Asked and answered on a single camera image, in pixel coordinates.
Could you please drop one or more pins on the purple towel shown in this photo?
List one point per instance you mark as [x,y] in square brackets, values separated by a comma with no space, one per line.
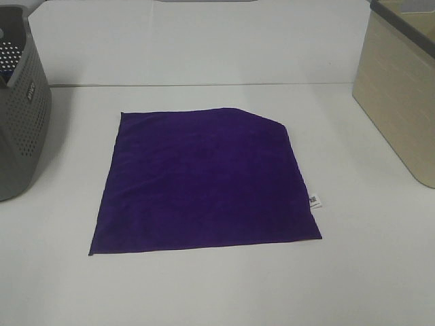
[197,179]

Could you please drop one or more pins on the beige plastic basket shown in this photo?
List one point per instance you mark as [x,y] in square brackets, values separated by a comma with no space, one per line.
[394,84]

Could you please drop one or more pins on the grey perforated plastic basket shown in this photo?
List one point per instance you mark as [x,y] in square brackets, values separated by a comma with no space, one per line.
[26,102]

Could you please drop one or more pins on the blue cloth in grey basket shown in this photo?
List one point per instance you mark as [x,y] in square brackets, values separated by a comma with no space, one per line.
[6,75]

